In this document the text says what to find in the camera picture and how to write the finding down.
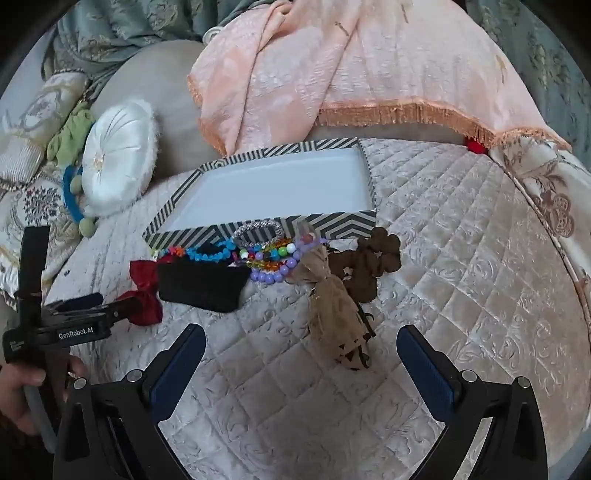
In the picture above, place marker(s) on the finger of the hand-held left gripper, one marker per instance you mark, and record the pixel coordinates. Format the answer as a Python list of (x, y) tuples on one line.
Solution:
[(123, 310), (78, 302)]

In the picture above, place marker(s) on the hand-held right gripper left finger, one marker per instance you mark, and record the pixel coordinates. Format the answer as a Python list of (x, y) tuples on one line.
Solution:
[(178, 369)]

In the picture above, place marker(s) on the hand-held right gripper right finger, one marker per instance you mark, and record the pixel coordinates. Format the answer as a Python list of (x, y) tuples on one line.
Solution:
[(427, 369)]

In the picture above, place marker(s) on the red bow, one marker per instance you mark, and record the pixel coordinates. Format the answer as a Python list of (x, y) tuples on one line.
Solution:
[(145, 277)]

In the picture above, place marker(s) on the colourful small hair clip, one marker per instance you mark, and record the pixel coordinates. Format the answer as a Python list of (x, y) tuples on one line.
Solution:
[(168, 252)]

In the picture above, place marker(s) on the black fabric headband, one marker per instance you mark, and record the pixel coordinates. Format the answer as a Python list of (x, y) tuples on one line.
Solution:
[(198, 286)]

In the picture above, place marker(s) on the brown lace bow hair clip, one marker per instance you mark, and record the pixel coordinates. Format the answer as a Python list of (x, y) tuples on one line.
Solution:
[(332, 304)]

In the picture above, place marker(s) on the striped box with white inside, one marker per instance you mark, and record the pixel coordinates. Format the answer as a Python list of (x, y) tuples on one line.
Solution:
[(277, 189)]

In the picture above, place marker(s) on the person's left hand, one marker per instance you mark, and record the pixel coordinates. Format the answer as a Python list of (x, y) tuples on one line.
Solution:
[(18, 397)]

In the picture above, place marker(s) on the quilted beige cover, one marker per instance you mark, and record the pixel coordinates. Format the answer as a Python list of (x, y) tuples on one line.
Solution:
[(461, 277)]

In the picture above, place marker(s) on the floral embroidered cushion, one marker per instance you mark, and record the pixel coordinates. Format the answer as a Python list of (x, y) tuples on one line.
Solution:
[(32, 207)]

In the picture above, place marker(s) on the dark brown flower scrunchie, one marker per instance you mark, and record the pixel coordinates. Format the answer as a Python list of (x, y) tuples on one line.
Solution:
[(378, 254)]

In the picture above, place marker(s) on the round white satin pillow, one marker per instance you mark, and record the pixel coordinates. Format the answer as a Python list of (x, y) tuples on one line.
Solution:
[(120, 157)]

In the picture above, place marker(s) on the green plush toy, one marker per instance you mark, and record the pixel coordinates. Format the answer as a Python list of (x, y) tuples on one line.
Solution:
[(69, 136)]

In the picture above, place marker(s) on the cream embroidered cushion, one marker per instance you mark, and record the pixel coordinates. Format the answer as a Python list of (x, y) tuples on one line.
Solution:
[(41, 120)]

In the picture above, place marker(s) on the beige floral cushion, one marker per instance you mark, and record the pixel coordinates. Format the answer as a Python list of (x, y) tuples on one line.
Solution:
[(549, 184)]

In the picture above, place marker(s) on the small red object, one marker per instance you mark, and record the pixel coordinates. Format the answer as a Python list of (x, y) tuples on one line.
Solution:
[(475, 146)]

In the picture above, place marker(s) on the beige sofa backrest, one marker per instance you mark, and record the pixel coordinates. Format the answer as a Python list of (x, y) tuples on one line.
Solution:
[(152, 74)]

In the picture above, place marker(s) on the teal damask fabric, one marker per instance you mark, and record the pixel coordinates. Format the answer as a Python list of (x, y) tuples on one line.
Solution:
[(545, 60), (115, 32)]

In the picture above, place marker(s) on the pink fringed blanket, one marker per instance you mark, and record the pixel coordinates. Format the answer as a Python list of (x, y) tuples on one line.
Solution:
[(369, 60)]

